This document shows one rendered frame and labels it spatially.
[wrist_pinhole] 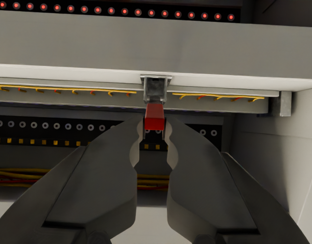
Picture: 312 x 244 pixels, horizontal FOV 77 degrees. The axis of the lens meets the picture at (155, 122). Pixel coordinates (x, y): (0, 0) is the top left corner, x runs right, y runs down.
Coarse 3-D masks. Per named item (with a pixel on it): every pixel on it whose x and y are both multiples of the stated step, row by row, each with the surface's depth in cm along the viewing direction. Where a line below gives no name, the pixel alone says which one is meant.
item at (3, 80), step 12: (24, 84) 21; (36, 84) 21; (48, 84) 21; (60, 84) 21; (72, 84) 21; (84, 84) 21; (96, 84) 21; (108, 84) 21; (120, 84) 21; (132, 84) 21; (276, 96) 22
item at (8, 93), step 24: (0, 96) 23; (24, 96) 23; (48, 96) 23; (72, 96) 23; (96, 96) 23; (120, 96) 23; (168, 96) 23; (192, 96) 23; (216, 96) 23; (240, 96) 22; (264, 96) 23
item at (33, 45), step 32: (0, 32) 16; (32, 32) 16; (64, 32) 16; (96, 32) 16; (128, 32) 16; (160, 32) 16; (192, 32) 16; (224, 32) 16; (256, 32) 16; (288, 32) 16; (0, 64) 16; (32, 64) 16; (64, 64) 16; (96, 64) 16; (128, 64) 16; (160, 64) 16; (192, 64) 16; (224, 64) 16; (256, 64) 16; (288, 64) 16; (288, 96) 21; (256, 128) 30; (288, 128) 23
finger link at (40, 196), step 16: (64, 160) 8; (48, 176) 8; (64, 176) 8; (32, 192) 7; (48, 192) 7; (16, 208) 6; (32, 208) 6; (48, 208) 6; (0, 224) 6; (16, 224) 6; (32, 224) 6; (0, 240) 5; (16, 240) 5; (32, 240) 5; (48, 240) 5; (64, 240) 6; (80, 240) 6
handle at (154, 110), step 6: (150, 96) 18; (156, 96) 18; (150, 102) 16; (156, 102) 16; (150, 108) 14; (156, 108) 14; (162, 108) 14; (150, 114) 12; (156, 114) 12; (162, 114) 12; (150, 120) 12; (156, 120) 12; (162, 120) 12; (150, 126) 12; (156, 126) 12; (162, 126) 12
